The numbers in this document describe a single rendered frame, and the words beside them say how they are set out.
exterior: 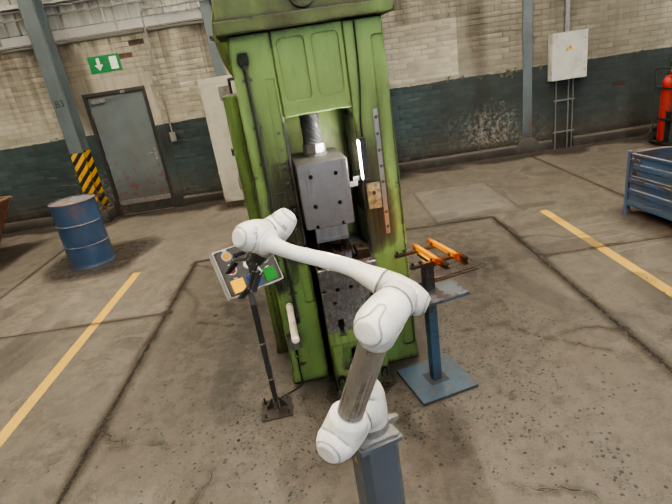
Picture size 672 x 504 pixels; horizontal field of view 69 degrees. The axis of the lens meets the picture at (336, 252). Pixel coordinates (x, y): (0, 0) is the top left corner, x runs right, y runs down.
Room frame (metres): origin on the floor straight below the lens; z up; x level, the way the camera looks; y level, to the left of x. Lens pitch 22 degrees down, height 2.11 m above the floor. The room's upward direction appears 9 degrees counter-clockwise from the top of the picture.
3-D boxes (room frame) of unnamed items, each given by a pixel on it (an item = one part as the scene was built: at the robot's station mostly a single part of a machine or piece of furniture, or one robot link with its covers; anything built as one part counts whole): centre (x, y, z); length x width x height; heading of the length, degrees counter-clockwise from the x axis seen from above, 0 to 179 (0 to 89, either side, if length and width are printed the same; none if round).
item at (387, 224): (3.21, -0.33, 1.15); 0.44 x 0.26 x 2.30; 7
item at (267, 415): (2.67, 0.55, 0.05); 0.22 x 0.22 x 0.09; 7
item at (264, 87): (3.14, 0.33, 1.15); 0.44 x 0.26 x 2.30; 7
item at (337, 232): (3.02, 0.03, 1.12); 0.42 x 0.20 x 0.10; 7
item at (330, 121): (3.34, 0.02, 1.37); 0.41 x 0.10 x 0.91; 97
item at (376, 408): (1.66, -0.03, 0.77); 0.18 x 0.16 x 0.22; 144
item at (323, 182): (3.03, -0.01, 1.37); 0.42 x 0.39 x 0.40; 7
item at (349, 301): (3.04, -0.02, 0.69); 0.56 x 0.38 x 0.45; 7
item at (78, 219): (6.39, 3.33, 0.44); 0.59 x 0.59 x 0.88
